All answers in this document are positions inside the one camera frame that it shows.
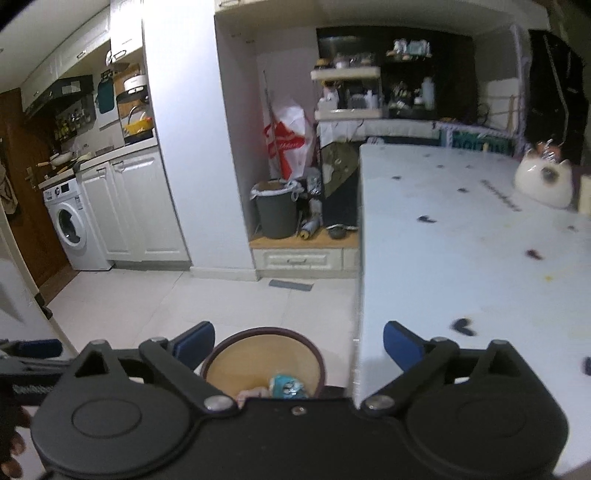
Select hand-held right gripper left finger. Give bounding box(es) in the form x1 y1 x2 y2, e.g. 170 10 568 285
65 322 236 409

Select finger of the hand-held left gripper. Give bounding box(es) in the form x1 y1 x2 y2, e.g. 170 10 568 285
0 339 75 372

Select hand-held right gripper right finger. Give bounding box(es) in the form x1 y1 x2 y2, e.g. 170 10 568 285
360 322 532 411

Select beige bin with brown rim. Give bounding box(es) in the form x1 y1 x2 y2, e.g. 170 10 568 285
201 326 325 402

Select teal snack packet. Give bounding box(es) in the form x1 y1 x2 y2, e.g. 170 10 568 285
269 374 309 400

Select person's left hand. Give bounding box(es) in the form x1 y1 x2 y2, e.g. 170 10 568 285
0 385 34 480

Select white door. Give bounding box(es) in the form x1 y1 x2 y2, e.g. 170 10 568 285
0 208 77 356

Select grey flat strip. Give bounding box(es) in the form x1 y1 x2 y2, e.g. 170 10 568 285
269 278 315 292

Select brown wooden door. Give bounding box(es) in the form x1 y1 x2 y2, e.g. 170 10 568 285
0 88 80 291

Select white washing machine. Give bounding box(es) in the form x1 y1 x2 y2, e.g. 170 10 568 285
44 178 112 271

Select white drawer unit wooden top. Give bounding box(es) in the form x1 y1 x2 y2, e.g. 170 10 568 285
248 226 361 280

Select white kitchen counter cabinet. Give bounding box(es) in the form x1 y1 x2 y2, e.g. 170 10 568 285
76 148 192 271

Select grey bin with white liner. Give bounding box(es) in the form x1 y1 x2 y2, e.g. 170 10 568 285
250 180 305 240

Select beige hanging bag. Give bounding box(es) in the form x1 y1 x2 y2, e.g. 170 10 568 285
0 161 20 215

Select frying pan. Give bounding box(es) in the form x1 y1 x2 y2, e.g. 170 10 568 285
37 151 75 168

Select white cat-shaped ornament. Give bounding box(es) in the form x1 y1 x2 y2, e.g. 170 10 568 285
515 148 573 209

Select teal lettered sign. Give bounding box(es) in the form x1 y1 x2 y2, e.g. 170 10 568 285
450 131 513 155

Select red and white plastic bag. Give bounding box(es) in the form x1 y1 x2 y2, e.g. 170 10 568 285
263 105 317 182

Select black spice rack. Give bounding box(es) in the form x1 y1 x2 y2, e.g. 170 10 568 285
53 104 95 141

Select metal pole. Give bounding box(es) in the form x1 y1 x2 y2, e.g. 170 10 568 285
263 69 278 181

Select black dish rack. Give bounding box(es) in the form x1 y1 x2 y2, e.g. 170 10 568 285
116 92 155 141

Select black range hood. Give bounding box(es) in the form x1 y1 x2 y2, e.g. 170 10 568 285
24 75 94 116

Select cream-framed fish tank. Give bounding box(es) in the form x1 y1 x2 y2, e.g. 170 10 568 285
310 66 385 121

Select teal hanging board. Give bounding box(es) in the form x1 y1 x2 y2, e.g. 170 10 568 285
95 76 116 114

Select white foam board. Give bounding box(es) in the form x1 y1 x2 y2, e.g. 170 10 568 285
478 78 522 132

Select white cooking pot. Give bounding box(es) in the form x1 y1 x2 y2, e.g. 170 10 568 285
116 76 149 97

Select wooden cutting board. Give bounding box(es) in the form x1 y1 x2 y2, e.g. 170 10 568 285
113 65 141 93

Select row of glass jars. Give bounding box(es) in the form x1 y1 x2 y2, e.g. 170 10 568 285
316 53 375 70

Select black jacket with white trim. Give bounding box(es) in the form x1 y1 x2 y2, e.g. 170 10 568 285
524 30 585 164

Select white wall kitchen cabinets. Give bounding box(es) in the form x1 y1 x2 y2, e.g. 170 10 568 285
21 0 144 112

